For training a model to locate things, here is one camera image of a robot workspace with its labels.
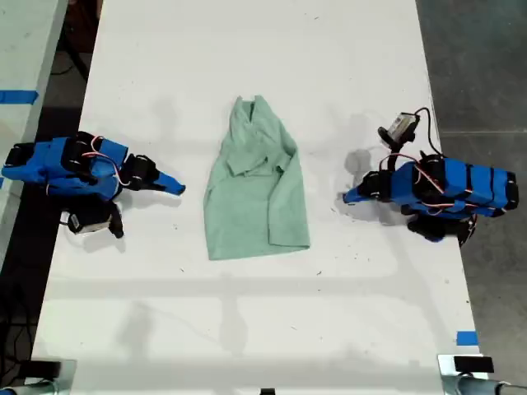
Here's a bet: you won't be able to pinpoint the silver metal bracket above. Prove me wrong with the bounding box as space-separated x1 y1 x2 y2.
436 354 496 379
23 359 78 390

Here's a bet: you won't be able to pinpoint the pale green T-shirt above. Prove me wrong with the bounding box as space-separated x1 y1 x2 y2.
203 95 311 262

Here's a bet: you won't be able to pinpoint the black white camera box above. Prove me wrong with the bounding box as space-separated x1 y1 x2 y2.
67 211 112 236
377 110 422 146

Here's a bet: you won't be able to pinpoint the long blue tape strip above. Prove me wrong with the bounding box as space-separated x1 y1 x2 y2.
0 89 40 105

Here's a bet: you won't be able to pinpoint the black floor cable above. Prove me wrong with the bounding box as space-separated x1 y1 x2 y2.
51 39 90 82

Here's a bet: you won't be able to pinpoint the small black box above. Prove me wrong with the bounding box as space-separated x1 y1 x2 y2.
454 355 495 374
23 360 62 378

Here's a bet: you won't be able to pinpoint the white side table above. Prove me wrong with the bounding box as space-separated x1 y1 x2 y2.
0 0 69 258

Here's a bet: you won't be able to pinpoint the red white servo wire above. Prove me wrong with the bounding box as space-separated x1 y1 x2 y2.
81 136 129 188
380 152 481 216

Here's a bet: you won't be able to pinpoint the black camera stalk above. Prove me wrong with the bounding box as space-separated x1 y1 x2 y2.
107 202 126 239
384 139 407 170

